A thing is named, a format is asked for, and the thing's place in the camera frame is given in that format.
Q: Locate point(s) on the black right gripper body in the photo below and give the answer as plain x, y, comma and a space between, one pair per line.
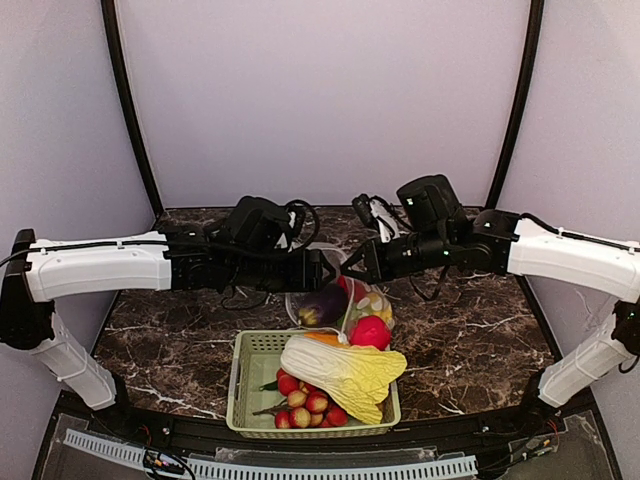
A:
372, 259

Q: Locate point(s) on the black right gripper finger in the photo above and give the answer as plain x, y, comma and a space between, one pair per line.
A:
362, 276
361, 260

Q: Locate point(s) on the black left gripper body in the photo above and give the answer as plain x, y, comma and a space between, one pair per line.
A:
314, 269

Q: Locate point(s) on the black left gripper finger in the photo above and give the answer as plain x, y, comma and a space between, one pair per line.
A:
330, 268
328, 279

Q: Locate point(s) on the red toy bell pepper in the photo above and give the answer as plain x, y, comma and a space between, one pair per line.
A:
344, 284

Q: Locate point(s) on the dark purple toy eggplant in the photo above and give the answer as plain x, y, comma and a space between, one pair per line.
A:
323, 308

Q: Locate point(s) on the green toy apple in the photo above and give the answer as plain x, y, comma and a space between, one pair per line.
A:
360, 308

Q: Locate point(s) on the yellow toy lemon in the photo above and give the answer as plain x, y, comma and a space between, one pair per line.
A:
382, 308

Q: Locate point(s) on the clear dotted zip top bag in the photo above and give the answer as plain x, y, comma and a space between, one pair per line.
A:
346, 311

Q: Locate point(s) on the red toy pomegranate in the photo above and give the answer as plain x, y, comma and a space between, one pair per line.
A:
371, 331

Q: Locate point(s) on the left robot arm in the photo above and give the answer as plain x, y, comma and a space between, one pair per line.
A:
253, 246

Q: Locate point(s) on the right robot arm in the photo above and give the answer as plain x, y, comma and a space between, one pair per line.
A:
499, 242

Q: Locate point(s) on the orange yellow toy mango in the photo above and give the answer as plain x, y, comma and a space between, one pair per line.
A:
326, 338

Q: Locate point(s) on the pale green plastic basket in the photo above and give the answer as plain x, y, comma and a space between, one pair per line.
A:
255, 362

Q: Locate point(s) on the toy napa cabbage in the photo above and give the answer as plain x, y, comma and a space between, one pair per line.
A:
357, 378

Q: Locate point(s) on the toy lychee fruit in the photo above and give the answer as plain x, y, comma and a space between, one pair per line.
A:
300, 418

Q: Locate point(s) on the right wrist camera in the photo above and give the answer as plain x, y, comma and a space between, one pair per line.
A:
375, 216

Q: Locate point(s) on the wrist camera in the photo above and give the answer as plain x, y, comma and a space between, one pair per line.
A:
375, 216
297, 210

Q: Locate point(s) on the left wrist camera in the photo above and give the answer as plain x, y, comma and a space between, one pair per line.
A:
297, 210

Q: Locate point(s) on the white slotted cable duct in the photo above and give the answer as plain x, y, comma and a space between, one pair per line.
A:
253, 464

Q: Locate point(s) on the black right corner frame post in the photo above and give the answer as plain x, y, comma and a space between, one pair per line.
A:
520, 97

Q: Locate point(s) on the black corner frame post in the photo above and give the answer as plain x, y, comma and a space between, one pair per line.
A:
128, 109
520, 97

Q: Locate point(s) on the black left corner frame post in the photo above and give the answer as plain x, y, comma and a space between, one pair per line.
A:
128, 109

